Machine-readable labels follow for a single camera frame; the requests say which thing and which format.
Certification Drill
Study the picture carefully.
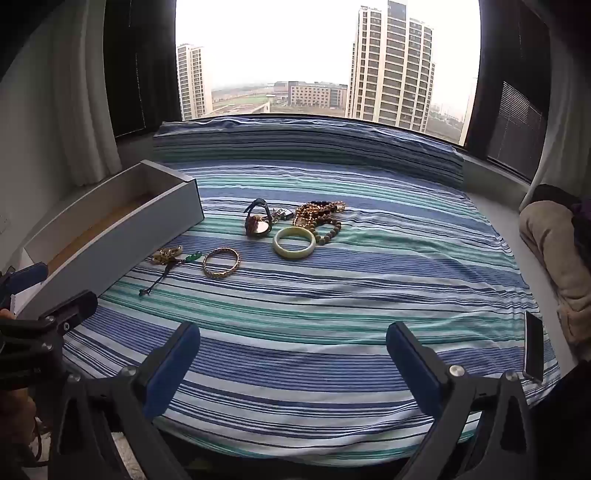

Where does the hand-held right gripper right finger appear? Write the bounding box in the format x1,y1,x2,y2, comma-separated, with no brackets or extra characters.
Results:
385,322,541,480

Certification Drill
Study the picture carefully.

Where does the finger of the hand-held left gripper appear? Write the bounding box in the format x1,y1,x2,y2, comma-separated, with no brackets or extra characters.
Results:
37,290,99,333
0,262,49,298

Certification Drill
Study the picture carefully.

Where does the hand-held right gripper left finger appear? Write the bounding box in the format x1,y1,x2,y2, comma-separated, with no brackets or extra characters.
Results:
48,322,201,480

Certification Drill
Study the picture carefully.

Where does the gold bangle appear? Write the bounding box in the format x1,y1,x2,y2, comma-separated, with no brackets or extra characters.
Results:
202,247,242,280

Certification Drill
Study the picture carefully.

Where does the gold chain bracelet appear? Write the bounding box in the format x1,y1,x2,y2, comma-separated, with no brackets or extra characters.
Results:
150,246,184,266

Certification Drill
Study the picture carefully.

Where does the grey wooden drawer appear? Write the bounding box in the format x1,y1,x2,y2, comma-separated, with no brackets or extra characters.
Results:
23,159,205,319

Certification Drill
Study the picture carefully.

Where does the pale jade bangle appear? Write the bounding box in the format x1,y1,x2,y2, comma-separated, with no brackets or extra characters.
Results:
273,226,317,258

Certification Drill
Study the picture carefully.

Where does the dark strap with round pendant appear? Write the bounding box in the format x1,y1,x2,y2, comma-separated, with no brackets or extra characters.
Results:
244,198,274,238

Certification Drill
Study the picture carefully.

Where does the person's left hand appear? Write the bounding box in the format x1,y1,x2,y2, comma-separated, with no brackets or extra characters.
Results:
0,390,38,462

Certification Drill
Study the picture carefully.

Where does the black smartphone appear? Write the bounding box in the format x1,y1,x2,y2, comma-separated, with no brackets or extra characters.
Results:
522,310,546,385

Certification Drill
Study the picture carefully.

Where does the blue green striped blanket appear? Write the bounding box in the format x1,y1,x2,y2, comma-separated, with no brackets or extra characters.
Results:
60,161,561,467

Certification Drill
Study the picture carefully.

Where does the beige cloth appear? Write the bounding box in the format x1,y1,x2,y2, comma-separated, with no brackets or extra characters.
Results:
518,200,591,356

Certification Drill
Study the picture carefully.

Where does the white curtain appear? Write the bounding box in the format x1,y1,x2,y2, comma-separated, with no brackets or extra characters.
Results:
519,83,591,213
48,0,123,185

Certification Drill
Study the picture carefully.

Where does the dark cloth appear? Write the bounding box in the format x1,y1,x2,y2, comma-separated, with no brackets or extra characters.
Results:
531,184,591,245

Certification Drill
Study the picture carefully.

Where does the dark window blind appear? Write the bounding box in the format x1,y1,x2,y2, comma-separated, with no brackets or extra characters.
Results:
104,0,181,139
464,0,550,181

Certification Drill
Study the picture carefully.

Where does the blue striped pillow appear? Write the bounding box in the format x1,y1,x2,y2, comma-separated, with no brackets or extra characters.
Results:
152,115,466,190

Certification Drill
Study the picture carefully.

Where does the small apartment tower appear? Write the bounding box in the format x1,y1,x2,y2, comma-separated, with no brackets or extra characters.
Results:
177,44,214,121

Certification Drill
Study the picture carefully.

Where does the low wide building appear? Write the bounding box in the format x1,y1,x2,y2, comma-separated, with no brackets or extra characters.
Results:
274,80,348,109

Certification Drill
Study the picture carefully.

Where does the tall apartment tower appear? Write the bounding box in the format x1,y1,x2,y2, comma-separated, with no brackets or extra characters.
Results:
346,0,437,134

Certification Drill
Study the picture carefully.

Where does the large glass window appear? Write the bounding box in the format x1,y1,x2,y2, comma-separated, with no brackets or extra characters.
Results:
175,0,481,137

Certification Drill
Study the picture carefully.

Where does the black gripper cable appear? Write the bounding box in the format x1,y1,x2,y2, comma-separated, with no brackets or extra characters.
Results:
28,415,51,467

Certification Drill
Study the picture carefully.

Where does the wooden bead bracelet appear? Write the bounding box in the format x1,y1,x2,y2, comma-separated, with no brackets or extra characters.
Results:
302,217,343,245

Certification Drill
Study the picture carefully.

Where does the amber bead necklace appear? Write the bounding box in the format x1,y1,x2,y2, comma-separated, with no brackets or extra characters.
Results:
292,200,347,229

